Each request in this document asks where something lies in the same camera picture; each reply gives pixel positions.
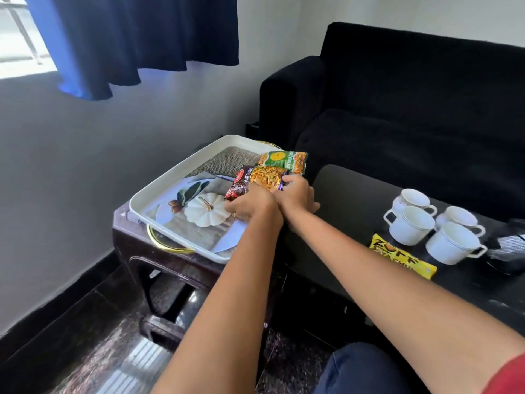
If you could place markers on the person's right forearm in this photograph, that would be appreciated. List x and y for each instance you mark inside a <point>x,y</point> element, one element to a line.
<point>389,295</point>

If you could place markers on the person's right hand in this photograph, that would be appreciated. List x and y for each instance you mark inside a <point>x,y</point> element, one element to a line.
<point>297,196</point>

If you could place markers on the white printed serving tray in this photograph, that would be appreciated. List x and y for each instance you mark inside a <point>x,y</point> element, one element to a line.
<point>180,188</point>

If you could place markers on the person's blue trouser leg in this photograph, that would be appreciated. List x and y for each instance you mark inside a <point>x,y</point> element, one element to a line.
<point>361,371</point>

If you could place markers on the black cloth bag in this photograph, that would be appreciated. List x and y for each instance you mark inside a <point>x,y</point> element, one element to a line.
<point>506,250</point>

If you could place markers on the dark blue curtain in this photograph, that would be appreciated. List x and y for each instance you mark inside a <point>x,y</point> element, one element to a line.
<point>139,36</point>

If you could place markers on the brown plastic stool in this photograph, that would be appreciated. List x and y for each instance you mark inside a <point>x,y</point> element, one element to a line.
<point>135,258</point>

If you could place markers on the yellow snack packet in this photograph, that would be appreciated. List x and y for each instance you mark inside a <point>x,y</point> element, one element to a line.
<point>400,256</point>

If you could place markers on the purple snack packet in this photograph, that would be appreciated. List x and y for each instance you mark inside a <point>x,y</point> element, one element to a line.
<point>282,186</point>

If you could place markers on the maroon snack packet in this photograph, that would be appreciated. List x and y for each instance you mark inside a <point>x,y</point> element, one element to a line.
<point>246,180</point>

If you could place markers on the person's left forearm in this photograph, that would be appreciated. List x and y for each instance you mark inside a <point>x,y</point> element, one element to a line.
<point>229,299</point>

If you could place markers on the person's left hand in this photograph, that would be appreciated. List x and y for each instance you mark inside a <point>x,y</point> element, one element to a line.
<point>258,203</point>

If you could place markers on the green snack packet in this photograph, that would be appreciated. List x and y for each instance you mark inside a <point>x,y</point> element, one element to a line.
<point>283,162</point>

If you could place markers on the person's right fingers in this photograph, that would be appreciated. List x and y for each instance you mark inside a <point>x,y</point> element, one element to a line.
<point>296,181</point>

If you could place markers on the black sofa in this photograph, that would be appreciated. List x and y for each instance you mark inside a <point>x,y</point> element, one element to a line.
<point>402,118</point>

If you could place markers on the person's red sleeve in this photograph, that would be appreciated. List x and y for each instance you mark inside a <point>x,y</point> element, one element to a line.
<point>508,377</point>

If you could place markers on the person's left fingers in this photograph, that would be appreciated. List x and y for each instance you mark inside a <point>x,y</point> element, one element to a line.
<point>234,207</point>

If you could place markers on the white cup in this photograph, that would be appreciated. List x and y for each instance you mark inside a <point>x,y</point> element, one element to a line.
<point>412,197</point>
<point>449,246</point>
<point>410,227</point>
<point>459,217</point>

